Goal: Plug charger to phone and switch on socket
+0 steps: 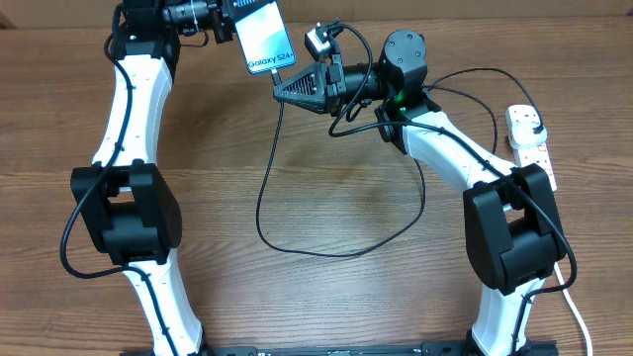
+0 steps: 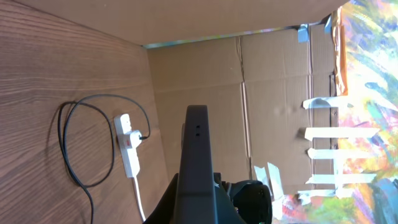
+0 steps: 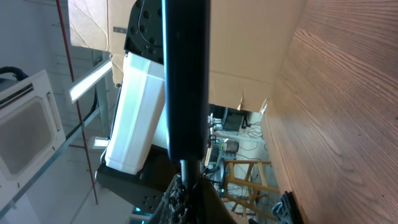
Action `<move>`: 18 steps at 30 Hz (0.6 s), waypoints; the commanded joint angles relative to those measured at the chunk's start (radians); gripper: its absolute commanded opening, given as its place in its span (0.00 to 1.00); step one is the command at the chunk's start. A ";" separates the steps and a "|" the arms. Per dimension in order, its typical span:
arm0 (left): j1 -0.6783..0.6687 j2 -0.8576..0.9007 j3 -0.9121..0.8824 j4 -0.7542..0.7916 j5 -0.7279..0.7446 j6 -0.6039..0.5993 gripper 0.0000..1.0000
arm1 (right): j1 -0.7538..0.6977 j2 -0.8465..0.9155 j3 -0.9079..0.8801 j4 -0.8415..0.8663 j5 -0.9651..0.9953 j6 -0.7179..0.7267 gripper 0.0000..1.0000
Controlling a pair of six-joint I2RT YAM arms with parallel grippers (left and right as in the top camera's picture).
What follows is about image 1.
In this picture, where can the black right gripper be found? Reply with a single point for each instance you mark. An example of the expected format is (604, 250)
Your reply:
(329, 88)

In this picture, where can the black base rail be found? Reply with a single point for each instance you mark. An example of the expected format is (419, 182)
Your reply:
(336, 351)

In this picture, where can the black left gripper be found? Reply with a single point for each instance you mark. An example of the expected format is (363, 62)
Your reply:
(223, 24)

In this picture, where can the Samsung Galaxy smartphone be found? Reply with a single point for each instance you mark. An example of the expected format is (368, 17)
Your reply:
(264, 39)

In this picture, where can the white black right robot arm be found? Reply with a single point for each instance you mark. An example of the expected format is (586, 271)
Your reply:
(514, 237)

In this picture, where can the white charger plug adapter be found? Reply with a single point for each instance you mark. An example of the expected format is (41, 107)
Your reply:
(523, 135)

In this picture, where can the white power strip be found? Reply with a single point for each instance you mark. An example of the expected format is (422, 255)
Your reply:
(528, 147)

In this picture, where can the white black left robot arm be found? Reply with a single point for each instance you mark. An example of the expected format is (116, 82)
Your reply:
(129, 211)

